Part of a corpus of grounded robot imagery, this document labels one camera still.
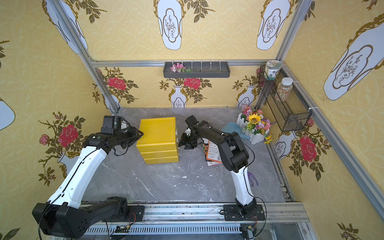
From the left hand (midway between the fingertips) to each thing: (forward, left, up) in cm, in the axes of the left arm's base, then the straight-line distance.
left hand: (136, 134), depth 78 cm
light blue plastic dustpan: (+20, -59, -22) cm, 66 cm away
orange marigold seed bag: (-2, -42, -18) cm, 46 cm away
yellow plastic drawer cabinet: (-6, -13, +1) cm, 14 cm away
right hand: (+5, -25, -17) cm, 30 cm away
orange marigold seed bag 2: (-8, -42, -20) cm, 47 cm away
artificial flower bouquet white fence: (+8, -67, -5) cm, 67 cm away
